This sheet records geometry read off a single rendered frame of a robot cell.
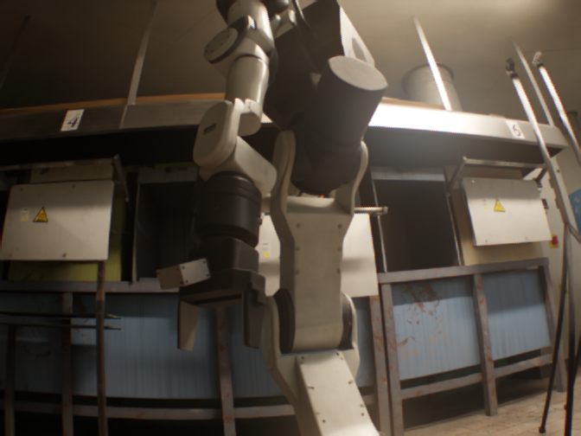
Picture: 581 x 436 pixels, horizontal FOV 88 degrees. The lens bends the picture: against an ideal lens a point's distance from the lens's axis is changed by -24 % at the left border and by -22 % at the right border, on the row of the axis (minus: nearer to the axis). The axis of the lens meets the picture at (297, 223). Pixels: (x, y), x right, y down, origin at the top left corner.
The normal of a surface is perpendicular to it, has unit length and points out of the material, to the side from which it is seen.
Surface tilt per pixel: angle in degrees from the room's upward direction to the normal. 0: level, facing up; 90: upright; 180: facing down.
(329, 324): 102
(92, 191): 90
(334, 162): 164
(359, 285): 90
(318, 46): 80
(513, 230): 90
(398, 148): 90
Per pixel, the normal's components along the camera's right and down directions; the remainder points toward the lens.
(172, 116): 0.12, -0.49
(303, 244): 0.30, -0.01
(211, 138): -0.53, -0.40
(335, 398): 0.18, -0.85
